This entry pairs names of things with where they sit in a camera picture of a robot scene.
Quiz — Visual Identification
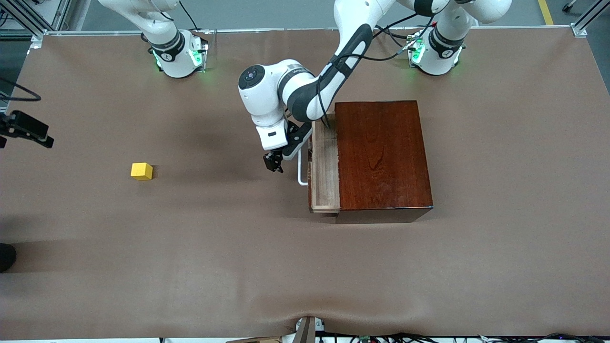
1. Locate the light wooden drawer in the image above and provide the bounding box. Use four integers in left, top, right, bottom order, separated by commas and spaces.
307, 112, 341, 214

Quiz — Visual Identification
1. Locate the yellow wooden block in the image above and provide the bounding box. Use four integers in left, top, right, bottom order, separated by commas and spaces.
131, 162, 154, 181

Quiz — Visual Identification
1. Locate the dark red wooden cabinet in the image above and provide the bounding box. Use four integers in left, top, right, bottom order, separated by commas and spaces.
334, 100, 434, 224

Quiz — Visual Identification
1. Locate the brown table cover sheet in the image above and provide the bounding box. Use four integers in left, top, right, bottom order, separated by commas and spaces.
0, 26, 610, 340

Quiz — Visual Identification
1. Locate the black round object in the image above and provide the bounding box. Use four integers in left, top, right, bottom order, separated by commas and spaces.
0, 243, 17, 273

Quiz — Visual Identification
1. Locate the aluminium frame post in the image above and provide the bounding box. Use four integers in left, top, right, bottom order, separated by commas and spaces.
0, 0, 72, 41
572, 0, 610, 38

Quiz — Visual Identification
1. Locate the aluminium table edge rail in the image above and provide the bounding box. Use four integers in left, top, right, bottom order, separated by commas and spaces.
38, 26, 575, 36

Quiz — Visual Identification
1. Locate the black right base cable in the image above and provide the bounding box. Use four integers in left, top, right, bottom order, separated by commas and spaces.
179, 0, 203, 31

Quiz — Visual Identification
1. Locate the black base cable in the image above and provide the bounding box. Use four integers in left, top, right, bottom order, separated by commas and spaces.
376, 26, 415, 50
179, 0, 203, 31

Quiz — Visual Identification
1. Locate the black left base cable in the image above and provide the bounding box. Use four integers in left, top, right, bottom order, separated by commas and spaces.
376, 26, 415, 50

